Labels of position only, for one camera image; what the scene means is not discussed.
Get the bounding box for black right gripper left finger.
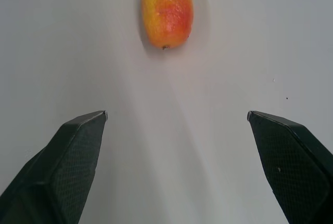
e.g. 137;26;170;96
0;110;109;224

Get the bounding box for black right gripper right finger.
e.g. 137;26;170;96
246;110;333;224

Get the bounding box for yellow and red mango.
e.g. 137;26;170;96
140;0;194;50

